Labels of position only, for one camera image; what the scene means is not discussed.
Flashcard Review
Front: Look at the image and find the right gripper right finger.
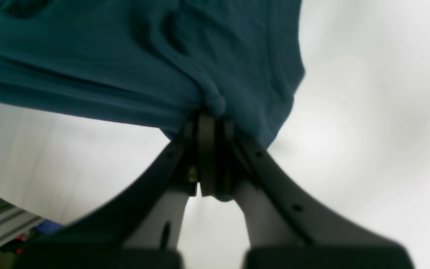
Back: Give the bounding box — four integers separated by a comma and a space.
217, 120, 414, 269

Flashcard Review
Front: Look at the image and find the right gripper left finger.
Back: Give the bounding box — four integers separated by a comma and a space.
14, 114, 215, 269

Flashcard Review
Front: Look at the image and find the dark teal T-shirt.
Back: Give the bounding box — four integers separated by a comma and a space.
0, 0, 305, 146

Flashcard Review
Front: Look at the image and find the blue plastic panel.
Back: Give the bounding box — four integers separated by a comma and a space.
35, 220, 65, 235

